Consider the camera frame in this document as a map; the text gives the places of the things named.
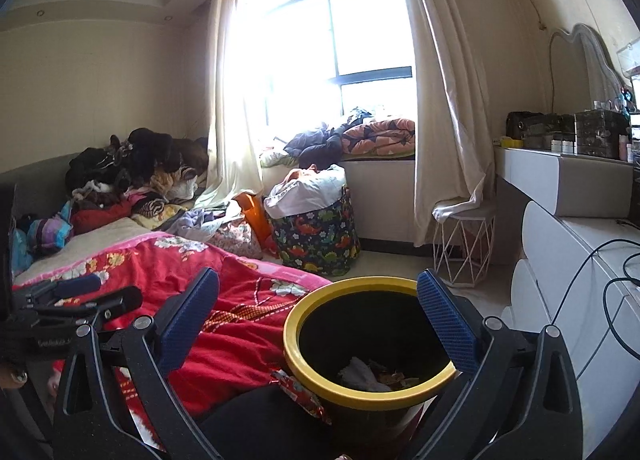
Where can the white clothes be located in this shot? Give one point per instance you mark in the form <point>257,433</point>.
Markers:
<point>305,190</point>

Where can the black bin with yellow rim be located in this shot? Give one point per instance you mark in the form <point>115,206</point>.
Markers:
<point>350,285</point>

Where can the orange white snack packet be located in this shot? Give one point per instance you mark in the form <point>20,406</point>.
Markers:
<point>400,381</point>

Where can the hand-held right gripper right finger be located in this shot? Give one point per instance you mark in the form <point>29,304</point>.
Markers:
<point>447,315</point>

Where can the orange patterned quilt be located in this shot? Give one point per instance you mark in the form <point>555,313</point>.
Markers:
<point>380,135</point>

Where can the blue cloth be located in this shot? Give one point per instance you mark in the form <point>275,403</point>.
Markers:
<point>21,252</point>

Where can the white vanity desk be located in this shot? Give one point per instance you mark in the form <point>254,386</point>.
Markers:
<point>560,180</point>

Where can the lilac white cloth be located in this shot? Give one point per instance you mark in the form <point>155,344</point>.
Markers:
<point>200,225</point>

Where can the cream curtain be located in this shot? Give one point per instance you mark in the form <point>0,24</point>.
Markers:
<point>230,115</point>
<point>450,90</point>

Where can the dinosaur print laundry basket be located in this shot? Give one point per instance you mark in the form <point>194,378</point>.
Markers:
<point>315,240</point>

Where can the white chest of drawers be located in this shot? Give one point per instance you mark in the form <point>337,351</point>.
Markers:
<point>560,260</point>

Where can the purple striped cloth bundle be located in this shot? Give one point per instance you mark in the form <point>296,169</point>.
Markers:
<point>50,230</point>

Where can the camouflage bag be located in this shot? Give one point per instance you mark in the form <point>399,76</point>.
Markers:
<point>535,130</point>

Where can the person's black trouser leg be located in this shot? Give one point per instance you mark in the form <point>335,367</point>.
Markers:
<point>260,420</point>

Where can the wavy frame mirror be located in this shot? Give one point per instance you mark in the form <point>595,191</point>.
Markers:
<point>580,70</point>

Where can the red cloth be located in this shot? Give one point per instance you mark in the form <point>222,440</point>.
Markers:
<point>100,217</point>

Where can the pile of dark clothes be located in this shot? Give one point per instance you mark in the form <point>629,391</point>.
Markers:
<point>145,155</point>

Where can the orange bag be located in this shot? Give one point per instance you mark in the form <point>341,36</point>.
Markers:
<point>255,220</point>

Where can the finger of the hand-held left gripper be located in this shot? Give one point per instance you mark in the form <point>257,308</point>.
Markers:
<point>115,299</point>
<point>75,285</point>

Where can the window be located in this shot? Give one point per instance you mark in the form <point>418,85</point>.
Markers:
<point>350,40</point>

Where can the dark organizer box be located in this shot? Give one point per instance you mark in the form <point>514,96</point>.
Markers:
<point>600,133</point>

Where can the red floral blanket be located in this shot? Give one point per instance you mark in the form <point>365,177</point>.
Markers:
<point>225,300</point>

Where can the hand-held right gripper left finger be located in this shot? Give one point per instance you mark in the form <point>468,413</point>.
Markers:
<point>192,312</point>

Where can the pink floral bag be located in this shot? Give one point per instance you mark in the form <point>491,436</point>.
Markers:
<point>235,240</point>

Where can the person's left hand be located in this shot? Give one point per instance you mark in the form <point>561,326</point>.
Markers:
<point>12,380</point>

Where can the grey headboard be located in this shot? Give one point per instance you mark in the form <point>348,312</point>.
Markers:
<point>35,180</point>

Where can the dark jacket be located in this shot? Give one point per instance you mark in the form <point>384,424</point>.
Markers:
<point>310,145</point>

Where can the beige bed sheet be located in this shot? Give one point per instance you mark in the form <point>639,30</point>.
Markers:
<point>100,240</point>

